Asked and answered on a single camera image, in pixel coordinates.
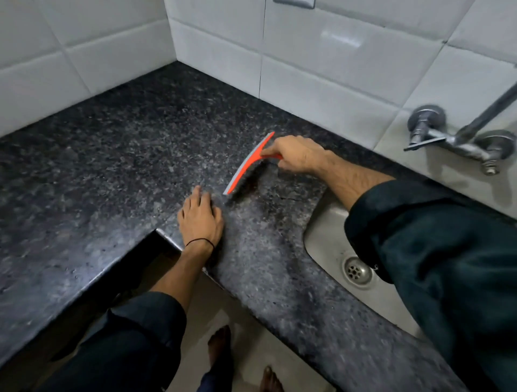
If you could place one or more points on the steel sink basin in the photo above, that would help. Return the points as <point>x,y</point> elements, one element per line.
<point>327,242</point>

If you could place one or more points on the chrome wall-mounted tap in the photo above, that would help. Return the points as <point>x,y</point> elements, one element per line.
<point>464,141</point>

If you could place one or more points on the person's left middle finger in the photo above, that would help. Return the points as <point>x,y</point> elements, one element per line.
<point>196,196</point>

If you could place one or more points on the person's left little finger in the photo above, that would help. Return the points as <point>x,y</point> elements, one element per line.
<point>181,215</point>

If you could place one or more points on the black thread wristband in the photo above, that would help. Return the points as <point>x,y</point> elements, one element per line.
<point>200,240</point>

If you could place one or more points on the person's left thumb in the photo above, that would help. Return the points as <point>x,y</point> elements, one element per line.
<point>218,216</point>

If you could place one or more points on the person's left foot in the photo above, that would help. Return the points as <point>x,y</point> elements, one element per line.
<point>220,347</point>

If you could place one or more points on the person's right forearm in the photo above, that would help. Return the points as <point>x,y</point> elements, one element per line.
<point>351,179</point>

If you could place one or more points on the dark green shirt sleeve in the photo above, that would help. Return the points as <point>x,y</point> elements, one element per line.
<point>129,347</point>
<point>444,274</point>

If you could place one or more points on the person's right hand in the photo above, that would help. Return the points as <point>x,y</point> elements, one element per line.
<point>301,155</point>

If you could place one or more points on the person's right foot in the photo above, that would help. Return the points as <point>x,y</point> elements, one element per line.
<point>270,381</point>

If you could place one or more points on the person's left hand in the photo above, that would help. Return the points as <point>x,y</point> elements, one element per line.
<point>200,224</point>

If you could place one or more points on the round steel sink drain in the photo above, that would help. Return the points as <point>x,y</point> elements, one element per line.
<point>358,271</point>

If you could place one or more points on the orange squeegee with grey blade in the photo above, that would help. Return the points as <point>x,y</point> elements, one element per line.
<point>247,167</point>

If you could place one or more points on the person's left forearm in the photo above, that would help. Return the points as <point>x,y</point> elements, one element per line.
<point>181,274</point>

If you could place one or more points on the person's foot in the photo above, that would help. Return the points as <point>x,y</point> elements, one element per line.
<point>270,381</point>
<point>220,347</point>

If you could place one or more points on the person's right thumb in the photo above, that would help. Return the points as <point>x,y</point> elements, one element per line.
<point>285,164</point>

